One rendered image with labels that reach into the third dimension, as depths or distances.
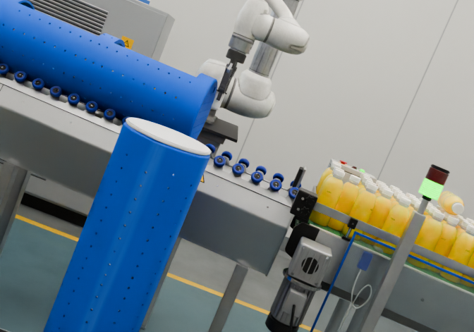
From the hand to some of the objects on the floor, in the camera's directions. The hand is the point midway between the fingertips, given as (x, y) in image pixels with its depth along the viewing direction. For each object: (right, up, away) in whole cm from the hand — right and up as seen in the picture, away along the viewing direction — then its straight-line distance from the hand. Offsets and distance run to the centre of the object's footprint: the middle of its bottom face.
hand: (218, 100), depth 241 cm
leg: (-104, -82, +10) cm, 133 cm away
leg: (-14, -120, +4) cm, 121 cm away
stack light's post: (+24, -140, -28) cm, 145 cm away
